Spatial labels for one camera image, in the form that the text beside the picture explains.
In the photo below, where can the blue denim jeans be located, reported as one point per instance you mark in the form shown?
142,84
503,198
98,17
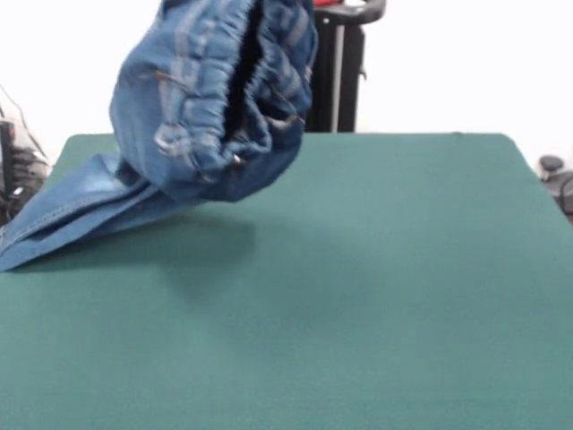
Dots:
179,112

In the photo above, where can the dark green table cloth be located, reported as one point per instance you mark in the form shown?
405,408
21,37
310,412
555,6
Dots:
358,291

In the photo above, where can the black chair base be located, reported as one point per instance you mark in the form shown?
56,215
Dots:
557,177

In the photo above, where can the black electronics box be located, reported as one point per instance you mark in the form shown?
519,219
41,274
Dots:
6,152

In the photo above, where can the black robot pedestal stand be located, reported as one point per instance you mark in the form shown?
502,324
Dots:
331,76

